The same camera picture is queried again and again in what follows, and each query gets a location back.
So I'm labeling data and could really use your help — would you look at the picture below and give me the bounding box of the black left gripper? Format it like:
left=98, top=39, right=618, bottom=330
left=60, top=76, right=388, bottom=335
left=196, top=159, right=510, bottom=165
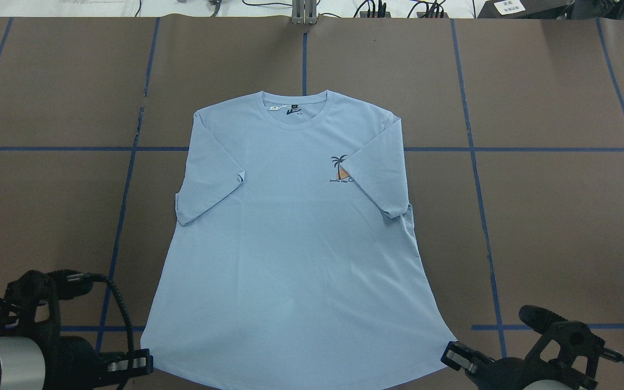
left=0, top=270, right=154, bottom=389

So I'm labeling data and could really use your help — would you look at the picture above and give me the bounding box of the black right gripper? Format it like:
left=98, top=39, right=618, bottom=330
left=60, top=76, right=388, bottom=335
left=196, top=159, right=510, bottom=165
left=441, top=304, right=624, bottom=389

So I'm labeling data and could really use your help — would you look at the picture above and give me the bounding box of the light blue t-shirt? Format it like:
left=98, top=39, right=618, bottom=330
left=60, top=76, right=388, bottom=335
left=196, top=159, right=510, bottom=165
left=140, top=90, right=454, bottom=389

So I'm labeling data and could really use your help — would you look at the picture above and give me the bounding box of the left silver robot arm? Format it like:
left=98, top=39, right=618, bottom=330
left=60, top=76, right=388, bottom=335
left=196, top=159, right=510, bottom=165
left=0, top=269, right=154, bottom=389

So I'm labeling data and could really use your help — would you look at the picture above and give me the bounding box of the black power adapter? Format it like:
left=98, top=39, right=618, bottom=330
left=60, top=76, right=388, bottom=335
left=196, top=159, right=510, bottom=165
left=476, top=1, right=575, bottom=20

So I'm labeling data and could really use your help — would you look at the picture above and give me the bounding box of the aluminium frame post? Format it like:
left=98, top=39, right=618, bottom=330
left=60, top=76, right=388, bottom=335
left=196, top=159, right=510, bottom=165
left=290, top=0, right=319, bottom=25

